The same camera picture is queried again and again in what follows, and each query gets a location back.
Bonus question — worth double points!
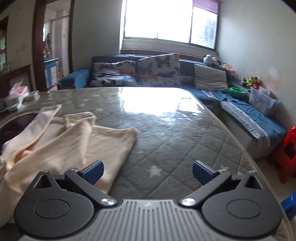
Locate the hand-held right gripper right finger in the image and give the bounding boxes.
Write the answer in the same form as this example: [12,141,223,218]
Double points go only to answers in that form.
[180,160,263,207]

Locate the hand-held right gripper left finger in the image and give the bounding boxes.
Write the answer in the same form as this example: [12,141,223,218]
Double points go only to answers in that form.
[34,160,117,207]

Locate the cream long-sleeved shirt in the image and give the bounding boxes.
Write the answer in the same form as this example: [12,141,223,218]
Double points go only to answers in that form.
[0,104,138,230]

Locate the blue sofa cover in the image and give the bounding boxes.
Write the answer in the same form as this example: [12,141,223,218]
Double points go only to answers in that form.
[201,89,289,149]

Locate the green bowl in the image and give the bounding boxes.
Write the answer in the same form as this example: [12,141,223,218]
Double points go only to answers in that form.
[229,87,247,99]

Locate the clear plastic storage box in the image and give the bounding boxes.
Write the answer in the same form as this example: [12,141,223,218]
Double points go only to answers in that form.
[248,87,277,116]

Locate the red plastic stool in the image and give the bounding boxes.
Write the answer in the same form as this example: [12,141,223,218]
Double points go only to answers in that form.
[268,126,296,184]

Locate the blue plastic stool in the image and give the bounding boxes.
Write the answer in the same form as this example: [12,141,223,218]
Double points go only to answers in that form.
[280,191,296,218]

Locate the grey pillow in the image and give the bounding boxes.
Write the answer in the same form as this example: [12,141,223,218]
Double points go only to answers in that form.
[194,64,229,92]

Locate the green flat packet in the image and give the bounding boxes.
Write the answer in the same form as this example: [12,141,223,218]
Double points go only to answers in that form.
[24,91,40,101]

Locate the blue sofa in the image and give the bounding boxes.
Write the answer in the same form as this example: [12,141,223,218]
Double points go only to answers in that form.
[57,54,289,160]

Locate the butterfly print pillow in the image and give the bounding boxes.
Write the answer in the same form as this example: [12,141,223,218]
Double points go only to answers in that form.
[90,60,138,88]
[136,53,182,87]

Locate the brown stuffed toys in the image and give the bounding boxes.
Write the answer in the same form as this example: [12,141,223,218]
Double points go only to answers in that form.
[240,76,262,88]

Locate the white tissue box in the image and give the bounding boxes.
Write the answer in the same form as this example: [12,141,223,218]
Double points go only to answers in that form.
[3,95,25,110]

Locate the colourful plastic toy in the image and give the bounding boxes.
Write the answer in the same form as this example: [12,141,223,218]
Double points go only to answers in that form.
[220,62,235,75]

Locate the blue and white cabinet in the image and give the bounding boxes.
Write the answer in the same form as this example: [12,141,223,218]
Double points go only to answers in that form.
[44,58,61,88]

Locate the white plush toy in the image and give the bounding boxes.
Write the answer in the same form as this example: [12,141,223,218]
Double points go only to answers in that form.
[203,54,220,65]

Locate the wooden display cabinet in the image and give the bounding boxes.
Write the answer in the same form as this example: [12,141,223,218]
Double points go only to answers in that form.
[0,15,33,100]

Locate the window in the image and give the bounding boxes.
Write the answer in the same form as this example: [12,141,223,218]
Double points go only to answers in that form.
[120,0,219,49]

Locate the purple roller blind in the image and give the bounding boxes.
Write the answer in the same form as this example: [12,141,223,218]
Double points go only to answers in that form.
[193,0,220,15]

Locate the dark wooden door frame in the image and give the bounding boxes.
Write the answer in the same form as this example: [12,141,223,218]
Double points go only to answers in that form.
[32,0,75,92]

